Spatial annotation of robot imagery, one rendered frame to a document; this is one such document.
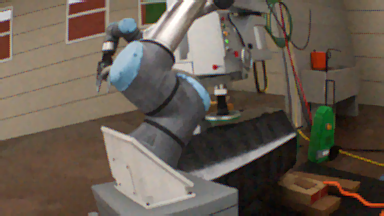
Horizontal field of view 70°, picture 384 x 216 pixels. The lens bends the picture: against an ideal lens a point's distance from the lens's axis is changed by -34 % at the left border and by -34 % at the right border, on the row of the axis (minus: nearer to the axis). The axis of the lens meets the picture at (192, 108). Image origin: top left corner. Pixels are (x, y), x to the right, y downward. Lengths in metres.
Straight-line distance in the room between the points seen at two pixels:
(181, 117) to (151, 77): 0.15
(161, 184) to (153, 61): 0.35
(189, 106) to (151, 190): 0.29
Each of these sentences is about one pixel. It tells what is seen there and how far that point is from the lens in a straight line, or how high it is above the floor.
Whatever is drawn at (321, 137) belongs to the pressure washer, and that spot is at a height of 0.30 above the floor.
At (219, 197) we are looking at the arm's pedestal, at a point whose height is 0.85.
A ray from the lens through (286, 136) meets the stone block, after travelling 2.56.
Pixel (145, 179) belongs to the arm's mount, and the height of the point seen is 0.95.
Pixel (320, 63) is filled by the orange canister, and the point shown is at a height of 0.94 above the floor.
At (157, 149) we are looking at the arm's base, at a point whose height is 1.02.
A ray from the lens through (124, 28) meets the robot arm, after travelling 1.83.
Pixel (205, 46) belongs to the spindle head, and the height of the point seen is 1.28.
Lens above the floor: 1.31
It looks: 9 degrees down
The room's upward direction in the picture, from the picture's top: 7 degrees counter-clockwise
